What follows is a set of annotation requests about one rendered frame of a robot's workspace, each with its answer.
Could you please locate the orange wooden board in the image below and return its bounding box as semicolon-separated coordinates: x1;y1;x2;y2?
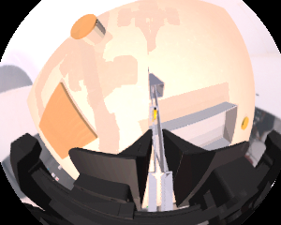
38;82;98;158

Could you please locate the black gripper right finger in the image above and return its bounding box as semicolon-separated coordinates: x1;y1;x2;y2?
162;128;249;207

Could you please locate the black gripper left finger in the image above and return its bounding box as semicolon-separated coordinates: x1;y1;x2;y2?
68;128;153;210

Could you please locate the white canister with orange lid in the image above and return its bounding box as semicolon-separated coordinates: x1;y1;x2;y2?
70;14;106;46

